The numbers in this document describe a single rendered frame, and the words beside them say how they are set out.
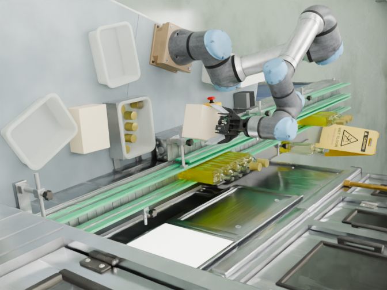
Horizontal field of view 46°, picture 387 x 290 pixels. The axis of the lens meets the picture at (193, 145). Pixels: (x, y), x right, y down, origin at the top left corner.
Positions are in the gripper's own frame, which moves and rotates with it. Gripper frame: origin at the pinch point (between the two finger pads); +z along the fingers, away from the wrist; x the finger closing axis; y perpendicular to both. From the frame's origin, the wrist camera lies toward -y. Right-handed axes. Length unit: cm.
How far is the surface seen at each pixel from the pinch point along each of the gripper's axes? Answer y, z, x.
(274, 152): -93, 23, 3
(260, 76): -79, 30, -37
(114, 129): 17.9, 30.6, 6.3
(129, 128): 10.2, 30.9, 4.8
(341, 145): -346, 85, -23
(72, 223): 37, 23, 40
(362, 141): -353, 66, -31
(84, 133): 33.4, 28.3, 10.0
